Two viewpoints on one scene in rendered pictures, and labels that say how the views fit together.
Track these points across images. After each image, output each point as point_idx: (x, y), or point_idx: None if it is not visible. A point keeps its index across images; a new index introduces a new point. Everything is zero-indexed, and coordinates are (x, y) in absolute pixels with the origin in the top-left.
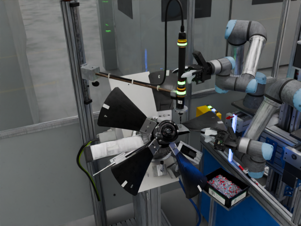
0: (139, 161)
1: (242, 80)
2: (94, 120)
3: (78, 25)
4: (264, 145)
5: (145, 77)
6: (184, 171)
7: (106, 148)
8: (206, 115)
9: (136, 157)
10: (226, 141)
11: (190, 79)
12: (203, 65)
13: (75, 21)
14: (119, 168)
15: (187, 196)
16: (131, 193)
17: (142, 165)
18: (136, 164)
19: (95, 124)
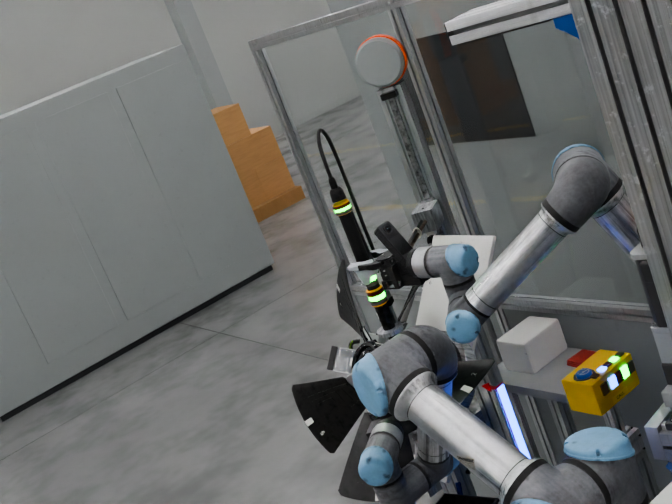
0: (331, 396)
1: (452, 305)
2: (517, 311)
3: (404, 130)
4: (366, 451)
5: (483, 247)
6: (363, 446)
7: (349, 360)
8: (476, 364)
9: (323, 386)
10: (378, 419)
11: (364, 277)
12: (392, 254)
13: (397, 122)
14: (301, 393)
15: (340, 488)
16: (323, 446)
17: (338, 406)
18: (325, 400)
19: (520, 321)
